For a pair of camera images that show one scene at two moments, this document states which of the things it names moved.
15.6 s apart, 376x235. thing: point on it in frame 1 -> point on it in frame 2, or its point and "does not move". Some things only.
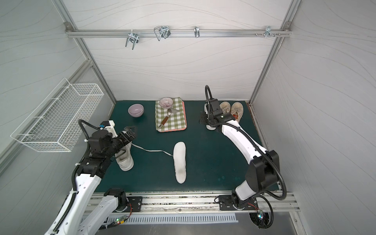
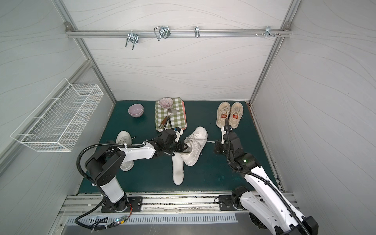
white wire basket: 57,124 does not move
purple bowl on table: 136,110 does not move
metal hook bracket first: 133,37 does not move
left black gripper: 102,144 -> 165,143
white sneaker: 208,127 -> 197,140
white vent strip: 172,219 does not move
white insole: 179,160 does not move
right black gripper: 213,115 -> 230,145
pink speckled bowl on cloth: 166,103 does not move
